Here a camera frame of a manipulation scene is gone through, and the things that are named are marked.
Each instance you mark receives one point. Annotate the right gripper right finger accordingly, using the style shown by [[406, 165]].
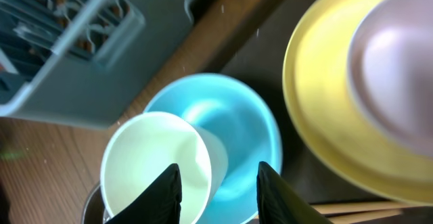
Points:
[[279, 204]]

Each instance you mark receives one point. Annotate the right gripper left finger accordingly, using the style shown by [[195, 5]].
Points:
[[160, 203]]

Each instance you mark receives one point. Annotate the pale green plastic cup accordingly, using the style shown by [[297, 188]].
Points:
[[144, 146]]

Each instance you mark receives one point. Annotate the light blue bowl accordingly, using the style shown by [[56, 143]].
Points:
[[241, 119]]

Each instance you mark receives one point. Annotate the pink bowl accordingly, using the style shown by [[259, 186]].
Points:
[[389, 72]]

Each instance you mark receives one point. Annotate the grey plastic dishwasher rack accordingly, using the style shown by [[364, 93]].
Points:
[[82, 62]]

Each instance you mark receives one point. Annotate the yellow round plate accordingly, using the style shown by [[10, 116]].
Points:
[[316, 93]]

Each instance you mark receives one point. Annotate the dark brown serving tray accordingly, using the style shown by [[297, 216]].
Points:
[[257, 60]]

